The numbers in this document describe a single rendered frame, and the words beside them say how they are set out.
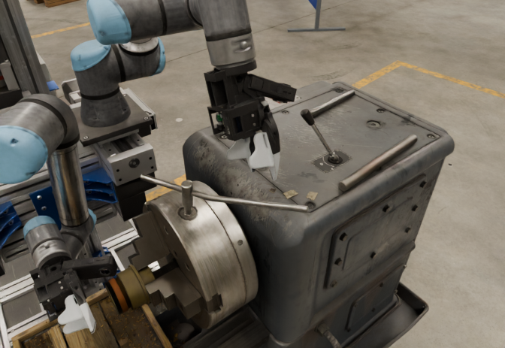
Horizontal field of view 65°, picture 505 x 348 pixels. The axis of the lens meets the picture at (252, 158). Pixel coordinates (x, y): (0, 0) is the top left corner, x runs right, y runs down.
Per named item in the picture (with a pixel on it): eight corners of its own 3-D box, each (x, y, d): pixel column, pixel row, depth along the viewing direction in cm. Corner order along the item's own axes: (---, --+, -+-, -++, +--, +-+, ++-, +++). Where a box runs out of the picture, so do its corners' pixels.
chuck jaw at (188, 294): (189, 258, 87) (218, 290, 79) (193, 274, 90) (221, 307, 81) (143, 283, 82) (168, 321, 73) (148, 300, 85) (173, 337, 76)
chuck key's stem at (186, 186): (181, 223, 82) (179, 186, 75) (185, 216, 84) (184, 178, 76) (191, 226, 82) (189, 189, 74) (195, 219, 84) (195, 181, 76)
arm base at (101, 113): (75, 112, 129) (67, 84, 123) (120, 99, 136) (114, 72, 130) (90, 132, 119) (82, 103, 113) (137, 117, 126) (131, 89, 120)
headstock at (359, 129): (319, 164, 155) (331, 72, 131) (427, 238, 124) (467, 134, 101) (187, 232, 126) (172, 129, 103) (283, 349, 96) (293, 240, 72)
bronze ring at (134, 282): (140, 249, 87) (98, 270, 83) (158, 277, 81) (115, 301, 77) (146, 276, 93) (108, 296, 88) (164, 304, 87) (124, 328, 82)
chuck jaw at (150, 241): (176, 246, 93) (157, 199, 92) (183, 247, 88) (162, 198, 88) (132, 268, 87) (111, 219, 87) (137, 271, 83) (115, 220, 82)
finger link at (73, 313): (68, 346, 75) (54, 310, 81) (98, 328, 78) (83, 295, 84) (63, 337, 73) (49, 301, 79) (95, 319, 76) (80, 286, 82)
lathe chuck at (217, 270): (178, 240, 113) (170, 160, 92) (242, 330, 95) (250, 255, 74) (149, 255, 109) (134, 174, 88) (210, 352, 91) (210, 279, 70)
